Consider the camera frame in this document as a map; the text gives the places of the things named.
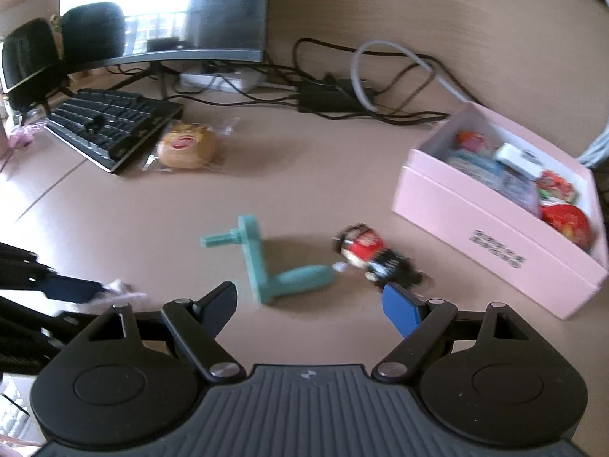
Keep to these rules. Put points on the packaged yellow bun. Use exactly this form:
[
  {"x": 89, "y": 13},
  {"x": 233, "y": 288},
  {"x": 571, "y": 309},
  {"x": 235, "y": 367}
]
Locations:
[{"x": 187, "y": 146}]

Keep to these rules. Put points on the computer monitor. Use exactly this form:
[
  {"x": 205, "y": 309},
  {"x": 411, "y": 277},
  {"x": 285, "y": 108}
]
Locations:
[{"x": 100, "y": 33}]

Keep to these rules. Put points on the black speaker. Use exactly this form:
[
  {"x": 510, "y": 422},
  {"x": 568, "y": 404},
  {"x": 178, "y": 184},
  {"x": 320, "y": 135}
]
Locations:
[{"x": 31, "y": 67}]

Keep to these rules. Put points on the black power adapter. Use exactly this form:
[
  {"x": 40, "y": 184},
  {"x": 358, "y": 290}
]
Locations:
[{"x": 337, "y": 96}]

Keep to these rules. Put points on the white power strip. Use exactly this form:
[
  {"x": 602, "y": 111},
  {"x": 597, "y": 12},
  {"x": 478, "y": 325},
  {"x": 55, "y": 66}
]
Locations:
[{"x": 242, "y": 80}]

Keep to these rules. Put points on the black keyboard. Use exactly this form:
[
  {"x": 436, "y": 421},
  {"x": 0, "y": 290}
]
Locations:
[{"x": 110, "y": 127}]

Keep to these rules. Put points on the teal hand crank tool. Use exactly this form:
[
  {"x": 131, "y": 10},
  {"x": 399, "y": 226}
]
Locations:
[{"x": 266, "y": 287}]

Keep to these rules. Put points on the red round snack tin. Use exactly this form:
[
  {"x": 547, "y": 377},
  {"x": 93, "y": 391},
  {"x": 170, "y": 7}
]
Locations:
[{"x": 571, "y": 222}]

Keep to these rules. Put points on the pink storage box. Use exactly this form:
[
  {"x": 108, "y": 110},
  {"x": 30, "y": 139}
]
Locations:
[{"x": 451, "y": 187}]

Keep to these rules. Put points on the small cola bottle toy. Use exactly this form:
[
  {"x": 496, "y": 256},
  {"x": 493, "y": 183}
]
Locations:
[{"x": 363, "y": 247}]

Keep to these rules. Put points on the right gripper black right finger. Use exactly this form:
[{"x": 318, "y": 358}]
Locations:
[{"x": 424, "y": 326}]

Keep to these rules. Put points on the white small box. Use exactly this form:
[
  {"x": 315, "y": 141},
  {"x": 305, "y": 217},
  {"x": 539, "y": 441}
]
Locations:
[{"x": 519, "y": 160}]

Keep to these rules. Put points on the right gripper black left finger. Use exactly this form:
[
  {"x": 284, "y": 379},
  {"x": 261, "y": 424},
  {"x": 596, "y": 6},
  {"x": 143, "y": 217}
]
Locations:
[{"x": 194, "y": 326}]

